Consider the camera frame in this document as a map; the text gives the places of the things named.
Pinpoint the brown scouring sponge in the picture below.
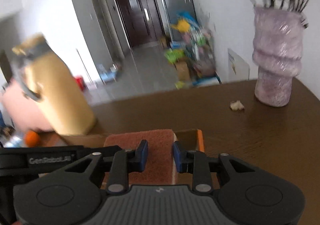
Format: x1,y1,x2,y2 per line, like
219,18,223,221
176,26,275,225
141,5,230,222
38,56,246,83
104,129,176,185

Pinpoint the red cardboard box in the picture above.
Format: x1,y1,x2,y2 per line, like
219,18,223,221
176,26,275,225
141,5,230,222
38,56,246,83
37,128,205,186

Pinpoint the orange fruit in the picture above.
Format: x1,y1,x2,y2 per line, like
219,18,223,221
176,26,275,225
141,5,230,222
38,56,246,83
23,131,41,147

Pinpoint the pink small suitcase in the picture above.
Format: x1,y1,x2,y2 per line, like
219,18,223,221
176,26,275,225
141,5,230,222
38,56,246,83
1,78,53,133

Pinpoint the small crumpled paper scrap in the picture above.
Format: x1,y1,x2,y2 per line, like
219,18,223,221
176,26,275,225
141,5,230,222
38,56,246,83
229,100,245,111

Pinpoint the yellow thermos jug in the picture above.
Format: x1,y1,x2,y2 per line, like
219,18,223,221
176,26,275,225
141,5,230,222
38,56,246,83
11,34,96,135

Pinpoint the colourful clutter pile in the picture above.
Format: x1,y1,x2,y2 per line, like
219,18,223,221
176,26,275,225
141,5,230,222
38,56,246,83
164,11,221,89

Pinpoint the purple glass vase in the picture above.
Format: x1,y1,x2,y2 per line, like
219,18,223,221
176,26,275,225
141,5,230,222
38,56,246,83
252,6,305,107

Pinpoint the dark entrance door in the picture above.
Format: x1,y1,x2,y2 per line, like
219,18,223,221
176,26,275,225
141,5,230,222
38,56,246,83
116,0,164,47

